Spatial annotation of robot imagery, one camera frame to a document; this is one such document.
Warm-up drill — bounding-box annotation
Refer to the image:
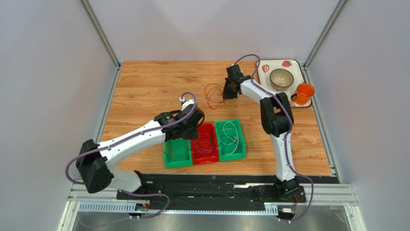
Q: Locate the pink thin cable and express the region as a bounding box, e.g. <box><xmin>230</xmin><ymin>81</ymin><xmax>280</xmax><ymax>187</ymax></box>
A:
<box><xmin>193</xmin><ymin>131</ymin><xmax>217</xmax><ymax>159</ymax></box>

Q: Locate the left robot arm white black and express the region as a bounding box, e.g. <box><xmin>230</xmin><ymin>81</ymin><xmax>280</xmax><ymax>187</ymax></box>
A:
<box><xmin>75</xmin><ymin>104</ymin><xmax>205</xmax><ymax>193</ymax></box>

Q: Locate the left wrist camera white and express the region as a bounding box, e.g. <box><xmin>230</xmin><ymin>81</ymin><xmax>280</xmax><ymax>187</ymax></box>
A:
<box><xmin>179</xmin><ymin>97</ymin><xmax>195</xmax><ymax>111</ymax></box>

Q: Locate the right green plastic bin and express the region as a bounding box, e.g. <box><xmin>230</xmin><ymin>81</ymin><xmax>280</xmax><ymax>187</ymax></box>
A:
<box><xmin>214</xmin><ymin>119</ymin><xmax>246</xmax><ymax>161</ymax></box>

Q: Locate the strawberry pattern white tray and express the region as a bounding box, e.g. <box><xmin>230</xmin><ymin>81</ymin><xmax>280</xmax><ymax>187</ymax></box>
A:
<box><xmin>257</xmin><ymin>59</ymin><xmax>312</xmax><ymax>108</ymax></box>

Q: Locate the red plastic bin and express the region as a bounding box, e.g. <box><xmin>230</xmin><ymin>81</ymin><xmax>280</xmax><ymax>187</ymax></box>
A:
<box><xmin>191</xmin><ymin>122</ymin><xmax>219</xmax><ymax>165</ymax></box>

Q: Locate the white thin cable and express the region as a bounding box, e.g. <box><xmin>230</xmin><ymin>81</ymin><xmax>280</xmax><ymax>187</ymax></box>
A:
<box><xmin>219</xmin><ymin>121</ymin><xmax>242</xmax><ymax>155</ymax></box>

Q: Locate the green plastic bin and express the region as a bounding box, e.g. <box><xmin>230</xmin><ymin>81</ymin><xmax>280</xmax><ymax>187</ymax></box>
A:
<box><xmin>163</xmin><ymin>139</ymin><xmax>192</xmax><ymax>168</ymax></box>
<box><xmin>214</xmin><ymin>119</ymin><xmax>246</xmax><ymax>161</ymax></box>

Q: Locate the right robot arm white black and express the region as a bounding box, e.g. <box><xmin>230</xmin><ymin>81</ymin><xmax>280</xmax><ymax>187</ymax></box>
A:
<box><xmin>222</xmin><ymin>64</ymin><xmax>299</xmax><ymax>201</ymax></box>

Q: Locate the red thin cable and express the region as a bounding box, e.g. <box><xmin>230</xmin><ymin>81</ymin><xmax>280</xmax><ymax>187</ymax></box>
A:
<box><xmin>204</xmin><ymin>83</ymin><xmax>228</xmax><ymax>110</ymax></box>

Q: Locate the left green plastic bin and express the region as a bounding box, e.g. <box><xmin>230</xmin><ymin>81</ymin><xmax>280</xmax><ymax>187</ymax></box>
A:
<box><xmin>163</xmin><ymin>139</ymin><xmax>192</xmax><ymax>168</ymax></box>

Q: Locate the aluminium frame post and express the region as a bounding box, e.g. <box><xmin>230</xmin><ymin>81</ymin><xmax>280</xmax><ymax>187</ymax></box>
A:
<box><xmin>79</xmin><ymin>0</ymin><xmax>121</xmax><ymax>69</ymax></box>
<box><xmin>304</xmin><ymin>0</ymin><xmax>349</xmax><ymax>70</ymax></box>

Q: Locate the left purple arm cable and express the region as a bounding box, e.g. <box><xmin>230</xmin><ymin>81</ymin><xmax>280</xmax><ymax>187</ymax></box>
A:
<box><xmin>65</xmin><ymin>91</ymin><xmax>198</xmax><ymax>220</ymax></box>

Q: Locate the orange mug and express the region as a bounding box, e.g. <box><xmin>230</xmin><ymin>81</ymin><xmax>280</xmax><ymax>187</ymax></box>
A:
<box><xmin>291</xmin><ymin>83</ymin><xmax>315</xmax><ymax>105</ymax></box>

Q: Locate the left aluminium frame post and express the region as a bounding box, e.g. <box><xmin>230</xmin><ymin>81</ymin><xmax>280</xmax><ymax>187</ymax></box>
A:
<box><xmin>79</xmin><ymin>0</ymin><xmax>121</xmax><ymax>69</ymax></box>

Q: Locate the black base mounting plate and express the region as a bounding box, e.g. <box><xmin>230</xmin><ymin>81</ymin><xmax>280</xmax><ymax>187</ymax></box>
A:
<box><xmin>134</xmin><ymin>173</ymin><xmax>309</xmax><ymax>211</ymax></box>

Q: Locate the right aluminium frame post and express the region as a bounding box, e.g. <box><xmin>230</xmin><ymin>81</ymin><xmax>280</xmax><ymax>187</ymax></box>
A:
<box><xmin>304</xmin><ymin>0</ymin><xmax>349</xmax><ymax>70</ymax></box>

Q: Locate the grey ceramic bowl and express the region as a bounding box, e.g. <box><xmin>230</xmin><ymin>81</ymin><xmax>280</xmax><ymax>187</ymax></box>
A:
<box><xmin>269</xmin><ymin>68</ymin><xmax>294</xmax><ymax>91</ymax></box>

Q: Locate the aluminium rail front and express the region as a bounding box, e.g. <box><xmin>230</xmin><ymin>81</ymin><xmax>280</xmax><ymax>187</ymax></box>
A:
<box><xmin>68</xmin><ymin>182</ymin><xmax>358</xmax><ymax>215</ymax></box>

